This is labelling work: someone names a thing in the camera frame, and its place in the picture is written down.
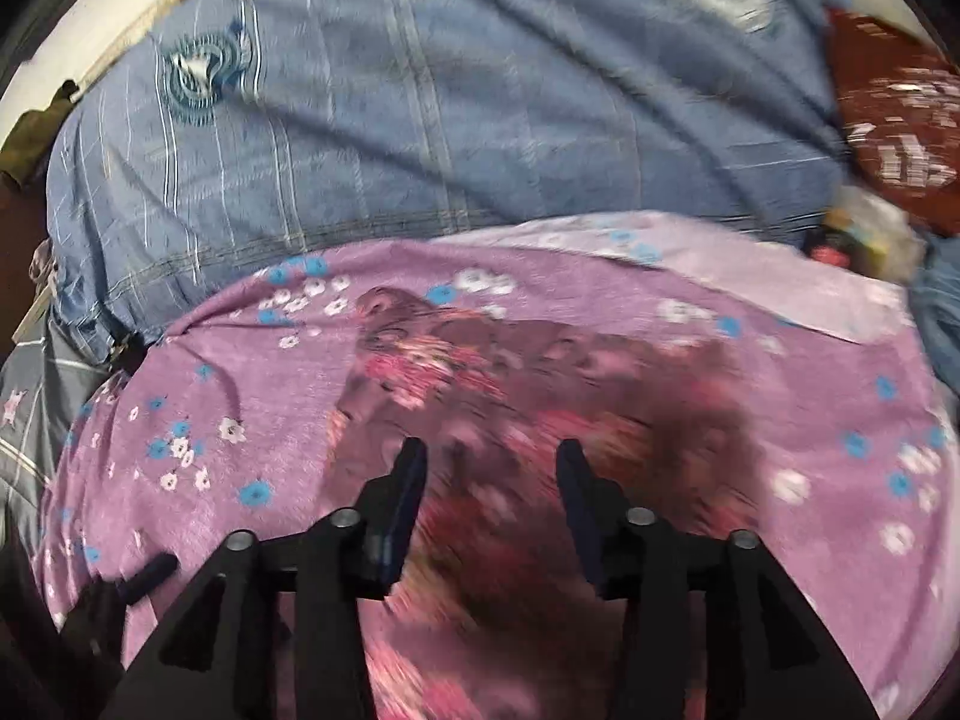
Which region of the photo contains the olive green cloth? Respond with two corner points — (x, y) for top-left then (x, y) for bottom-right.
(0, 79), (82, 185)

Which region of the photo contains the grey striped cloth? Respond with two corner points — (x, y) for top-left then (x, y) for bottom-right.
(0, 311), (155, 548)

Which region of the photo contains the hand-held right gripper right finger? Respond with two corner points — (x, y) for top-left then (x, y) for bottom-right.
(556, 439), (882, 720)

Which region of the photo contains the yellow and blue box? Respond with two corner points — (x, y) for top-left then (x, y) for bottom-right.
(851, 221), (920, 282)

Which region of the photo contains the light blue cloth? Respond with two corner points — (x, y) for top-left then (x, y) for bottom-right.
(909, 236), (960, 391)

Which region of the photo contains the dark pink floral garment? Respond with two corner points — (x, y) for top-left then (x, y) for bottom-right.
(330, 287), (760, 720)

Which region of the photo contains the dark bottle with red label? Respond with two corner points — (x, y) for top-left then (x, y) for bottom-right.
(808, 229), (856, 271)

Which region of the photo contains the red plastic bag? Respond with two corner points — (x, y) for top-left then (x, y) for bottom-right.
(825, 6), (960, 235)

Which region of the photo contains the purple floral blanket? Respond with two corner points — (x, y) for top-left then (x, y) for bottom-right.
(34, 210), (957, 720)

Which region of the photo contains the blue plaid blanket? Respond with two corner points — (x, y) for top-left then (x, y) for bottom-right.
(45, 0), (863, 361)

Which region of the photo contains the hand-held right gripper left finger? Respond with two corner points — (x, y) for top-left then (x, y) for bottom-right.
(97, 436), (428, 720)

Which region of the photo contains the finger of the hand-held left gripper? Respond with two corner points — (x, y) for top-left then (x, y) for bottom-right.
(124, 553), (181, 606)

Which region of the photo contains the clear plastic packaging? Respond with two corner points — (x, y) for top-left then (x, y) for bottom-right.
(829, 184), (912, 237)

